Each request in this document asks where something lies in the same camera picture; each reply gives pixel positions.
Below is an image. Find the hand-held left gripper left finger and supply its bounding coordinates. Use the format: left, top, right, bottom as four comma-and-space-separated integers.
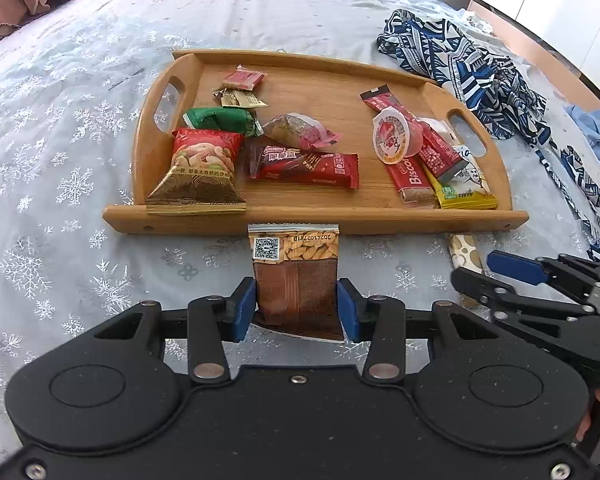
85, 276, 257, 386

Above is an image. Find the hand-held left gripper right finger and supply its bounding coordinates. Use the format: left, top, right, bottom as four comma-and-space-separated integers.
336, 277, 511, 386

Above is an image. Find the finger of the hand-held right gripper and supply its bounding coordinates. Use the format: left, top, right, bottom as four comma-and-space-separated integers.
450, 265, 597, 332
486, 249, 600, 302

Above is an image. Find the gold dotted snack packet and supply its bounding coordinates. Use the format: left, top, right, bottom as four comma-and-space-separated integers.
448, 232, 482, 308

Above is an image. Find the brown peanut packet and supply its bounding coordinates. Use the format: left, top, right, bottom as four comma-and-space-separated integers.
247, 222, 346, 342

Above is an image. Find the yellow snack packet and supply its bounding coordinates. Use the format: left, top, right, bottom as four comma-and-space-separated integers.
422, 146, 498, 210

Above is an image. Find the red biscuit packet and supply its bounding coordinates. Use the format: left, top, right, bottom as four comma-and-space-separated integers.
384, 154, 443, 206

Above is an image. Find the long red snack bar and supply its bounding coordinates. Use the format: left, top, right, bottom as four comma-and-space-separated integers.
361, 85, 465, 184

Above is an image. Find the red chocolate wafer packet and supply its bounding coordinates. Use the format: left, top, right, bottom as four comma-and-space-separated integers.
247, 141, 361, 190

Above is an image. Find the red gold peanut bag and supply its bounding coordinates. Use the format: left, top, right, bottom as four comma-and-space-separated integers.
146, 128, 247, 216

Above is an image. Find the jelly cup with red lid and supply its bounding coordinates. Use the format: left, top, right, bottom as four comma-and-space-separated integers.
372, 108, 424, 166

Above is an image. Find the pink grain cake packet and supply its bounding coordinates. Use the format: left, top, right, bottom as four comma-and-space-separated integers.
261, 111, 343, 152

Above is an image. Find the green snack packet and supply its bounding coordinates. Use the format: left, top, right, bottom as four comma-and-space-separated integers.
182, 106, 263, 139

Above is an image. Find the gold candy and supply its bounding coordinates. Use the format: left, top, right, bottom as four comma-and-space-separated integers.
212, 88, 269, 110

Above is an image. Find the wooden tray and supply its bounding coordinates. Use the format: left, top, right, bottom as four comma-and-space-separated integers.
103, 49, 529, 236

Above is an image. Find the small red candy packet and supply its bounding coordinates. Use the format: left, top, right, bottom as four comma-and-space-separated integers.
222, 65, 269, 93

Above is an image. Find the light blue garment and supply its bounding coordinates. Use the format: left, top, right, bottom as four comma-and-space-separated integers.
564, 105, 600, 166

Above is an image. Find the blue white patterned garment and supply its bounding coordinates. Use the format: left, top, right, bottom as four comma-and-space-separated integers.
376, 9, 600, 266

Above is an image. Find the snowflake lace bedspread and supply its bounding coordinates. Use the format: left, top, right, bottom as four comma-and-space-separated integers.
0, 0, 600, 461

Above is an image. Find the grey bedsheet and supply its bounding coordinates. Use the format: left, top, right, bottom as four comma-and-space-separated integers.
80, 0, 600, 261

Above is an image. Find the wooden bed side rail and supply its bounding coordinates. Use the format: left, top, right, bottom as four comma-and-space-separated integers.
467, 0, 600, 111

